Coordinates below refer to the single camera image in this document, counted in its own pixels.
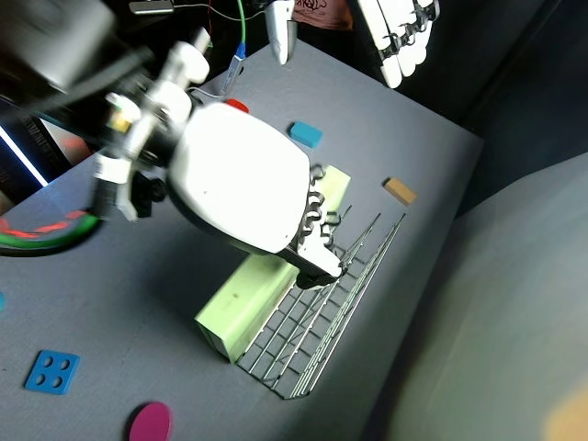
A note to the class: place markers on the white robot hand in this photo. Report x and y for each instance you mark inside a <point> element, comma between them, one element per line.
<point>239,179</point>
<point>404,50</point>

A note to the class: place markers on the light green book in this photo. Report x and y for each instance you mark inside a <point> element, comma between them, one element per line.
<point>239,303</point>

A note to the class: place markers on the red heart block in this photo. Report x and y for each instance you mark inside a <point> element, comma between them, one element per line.
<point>239,105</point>

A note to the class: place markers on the blue rounded block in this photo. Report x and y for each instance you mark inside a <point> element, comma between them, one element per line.
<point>305,134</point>

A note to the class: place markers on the reddish printed cloth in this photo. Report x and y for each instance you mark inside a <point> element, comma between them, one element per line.
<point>321,14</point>

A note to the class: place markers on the grey table cloth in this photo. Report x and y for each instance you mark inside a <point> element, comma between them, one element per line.
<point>413,151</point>

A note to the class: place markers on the silver usb hub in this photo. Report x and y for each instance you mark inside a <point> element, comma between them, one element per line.
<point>233,73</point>

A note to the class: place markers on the tan wooden block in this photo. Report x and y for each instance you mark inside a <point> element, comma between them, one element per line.
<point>400,191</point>

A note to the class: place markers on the grey flat device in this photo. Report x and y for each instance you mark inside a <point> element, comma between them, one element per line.
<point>151,6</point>

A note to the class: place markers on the white light strip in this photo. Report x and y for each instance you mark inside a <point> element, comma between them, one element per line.
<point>23,156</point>

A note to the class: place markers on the pink round disc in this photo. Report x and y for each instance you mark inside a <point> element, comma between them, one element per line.
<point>151,422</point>

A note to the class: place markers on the large grey rounded shell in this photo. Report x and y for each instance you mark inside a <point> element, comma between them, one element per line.
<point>505,298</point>

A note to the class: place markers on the blue square four-hole block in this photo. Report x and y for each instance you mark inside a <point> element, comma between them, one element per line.
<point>51,372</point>

